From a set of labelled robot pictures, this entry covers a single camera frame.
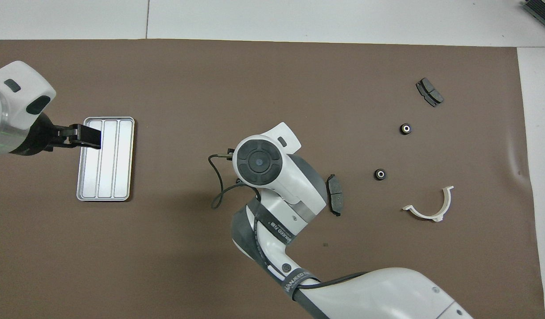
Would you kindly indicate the brown table mat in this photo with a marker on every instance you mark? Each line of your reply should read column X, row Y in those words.
column 188, row 88

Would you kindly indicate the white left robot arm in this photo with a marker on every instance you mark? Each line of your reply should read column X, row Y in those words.
column 15, row 102

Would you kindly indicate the white curved plastic bracket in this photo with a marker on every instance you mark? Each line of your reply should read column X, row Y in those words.
column 427, row 216

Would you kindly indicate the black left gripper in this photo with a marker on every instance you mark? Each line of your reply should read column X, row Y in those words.
column 40, row 137

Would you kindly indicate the wide dark brake pad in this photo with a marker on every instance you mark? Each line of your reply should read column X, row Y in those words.
column 430, row 92

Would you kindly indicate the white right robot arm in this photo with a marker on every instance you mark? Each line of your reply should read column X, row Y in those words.
column 387, row 292

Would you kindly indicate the silver metal tray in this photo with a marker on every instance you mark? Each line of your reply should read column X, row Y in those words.
column 117, row 168

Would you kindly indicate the slim dark brake pad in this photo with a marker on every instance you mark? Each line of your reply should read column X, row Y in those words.
column 336, row 197

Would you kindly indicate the dark grey ribbed box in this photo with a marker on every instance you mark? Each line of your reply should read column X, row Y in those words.
column 543, row 13

